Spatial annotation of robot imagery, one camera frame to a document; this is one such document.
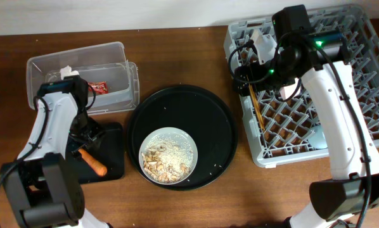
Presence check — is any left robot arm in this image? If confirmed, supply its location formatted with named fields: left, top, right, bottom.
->
left=0, top=75, right=110, bottom=227

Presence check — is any red snack wrapper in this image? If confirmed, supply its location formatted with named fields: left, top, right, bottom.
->
left=88, top=81, right=109, bottom=94

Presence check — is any orange carrot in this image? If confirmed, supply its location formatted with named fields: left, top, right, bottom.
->
left=78, top=148, right=108, bottom=177

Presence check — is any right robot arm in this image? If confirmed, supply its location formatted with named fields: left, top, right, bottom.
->
left=229, top=30, right=379, bottom=227

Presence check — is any rectangular black tray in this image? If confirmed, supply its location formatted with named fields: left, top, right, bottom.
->
left=65, top=122, right=125, bottom=184

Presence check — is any light blue cup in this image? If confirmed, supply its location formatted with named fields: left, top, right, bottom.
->
left=308, top=125, right=328, bottom=149

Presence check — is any clear plastic bin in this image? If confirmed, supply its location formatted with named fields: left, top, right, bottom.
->
left=26, top=42, right=139, bottom=115

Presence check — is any black cable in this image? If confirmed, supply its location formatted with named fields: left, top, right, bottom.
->
left=228, top=39, right=273, bottom=85

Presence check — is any round black tray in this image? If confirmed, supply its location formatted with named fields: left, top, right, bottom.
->
left=126, top=85, right=238, bottom=191

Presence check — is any grey plate with food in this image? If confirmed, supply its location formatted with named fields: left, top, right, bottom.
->
left=138, top=127, right=198, bottom=186

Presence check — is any white napkin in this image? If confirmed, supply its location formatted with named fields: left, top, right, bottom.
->
left=60, top=65, right=79, bottom=80

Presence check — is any wooden chopstick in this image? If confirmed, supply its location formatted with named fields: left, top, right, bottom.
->
left=250, top=92, right=265, bottom=132
left=248, top=85, right=264, bottom=129

